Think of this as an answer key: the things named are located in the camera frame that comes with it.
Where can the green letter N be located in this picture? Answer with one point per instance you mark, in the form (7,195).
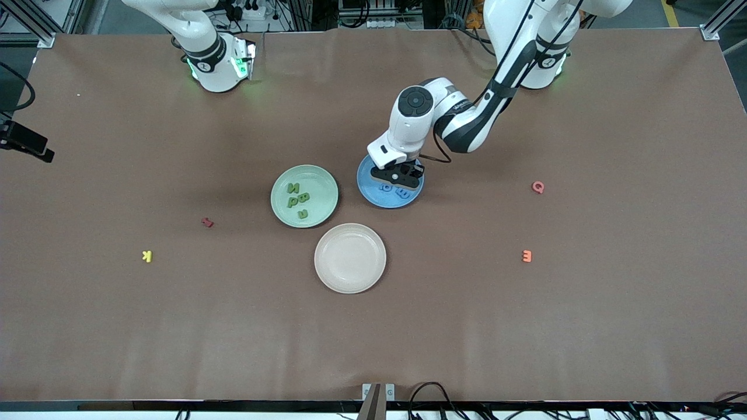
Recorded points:
(293,188)

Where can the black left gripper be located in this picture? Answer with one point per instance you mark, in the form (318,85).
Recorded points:
(415,170)

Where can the blue letter P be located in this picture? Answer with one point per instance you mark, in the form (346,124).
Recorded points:
(386,189)

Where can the white power strip with plugs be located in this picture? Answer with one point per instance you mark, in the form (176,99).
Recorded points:
(254,13)

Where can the pink letter Q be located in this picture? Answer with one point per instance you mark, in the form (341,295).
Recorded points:
(533,187)

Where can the blue letter E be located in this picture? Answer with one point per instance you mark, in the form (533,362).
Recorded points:
(403,193)

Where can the bag of orange items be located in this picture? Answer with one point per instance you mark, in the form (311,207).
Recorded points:
(474,17)

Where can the green plate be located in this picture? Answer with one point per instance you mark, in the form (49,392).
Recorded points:
(321,201)

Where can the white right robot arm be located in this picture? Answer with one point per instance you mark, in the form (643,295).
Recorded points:
(216,70)

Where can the small white power strip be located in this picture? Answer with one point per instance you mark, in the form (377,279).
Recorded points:
(385,23)

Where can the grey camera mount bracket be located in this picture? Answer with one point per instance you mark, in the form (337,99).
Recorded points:
(376,402)

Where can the beige plate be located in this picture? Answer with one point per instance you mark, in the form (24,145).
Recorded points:
(350,258)

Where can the blue plate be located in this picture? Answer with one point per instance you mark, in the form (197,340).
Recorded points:
(373,195)

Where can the aluminium frame post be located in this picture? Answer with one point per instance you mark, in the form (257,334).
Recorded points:
(710,32)
(44,38)

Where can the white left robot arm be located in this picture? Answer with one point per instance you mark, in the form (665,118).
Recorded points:
(411,125)

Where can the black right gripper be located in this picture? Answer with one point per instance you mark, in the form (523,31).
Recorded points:
(22,140)

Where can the brown table cover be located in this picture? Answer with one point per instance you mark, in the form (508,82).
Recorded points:
(373,338)

